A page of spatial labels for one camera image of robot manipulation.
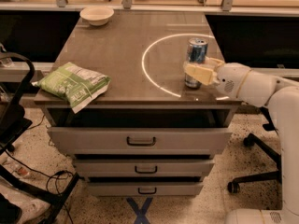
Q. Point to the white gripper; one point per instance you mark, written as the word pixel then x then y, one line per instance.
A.
pixel 230 77

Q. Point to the blue silver redbull can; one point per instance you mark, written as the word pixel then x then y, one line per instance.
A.
pixel 196 53

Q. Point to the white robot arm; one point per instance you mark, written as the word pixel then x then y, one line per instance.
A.
pixel 281 97

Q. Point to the black office chair right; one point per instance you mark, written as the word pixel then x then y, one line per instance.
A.
pixel 252 153

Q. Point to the grey drawer cabinet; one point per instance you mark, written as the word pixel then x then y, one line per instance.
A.
pixel 143 53

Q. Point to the grey middle drawer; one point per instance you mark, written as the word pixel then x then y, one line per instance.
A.
pixel 138 168

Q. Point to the grey drawer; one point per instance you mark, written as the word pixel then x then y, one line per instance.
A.
pixel 140 141
pixel 146 189
pixel 138 168

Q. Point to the white paper bowl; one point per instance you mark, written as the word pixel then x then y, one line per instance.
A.
pixel 97 16

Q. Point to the green chip bag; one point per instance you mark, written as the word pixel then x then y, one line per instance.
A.
pixel 77 85

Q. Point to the grey top drawer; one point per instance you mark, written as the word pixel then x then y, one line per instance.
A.
pixel 140 141

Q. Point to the blue tape cross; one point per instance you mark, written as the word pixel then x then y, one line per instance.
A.
pixel 140 212

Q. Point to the grey bottom drawer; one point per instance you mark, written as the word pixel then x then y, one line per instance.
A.
pixel 146 189

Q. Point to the black chair left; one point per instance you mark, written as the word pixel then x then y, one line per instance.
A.
pixel 12 125

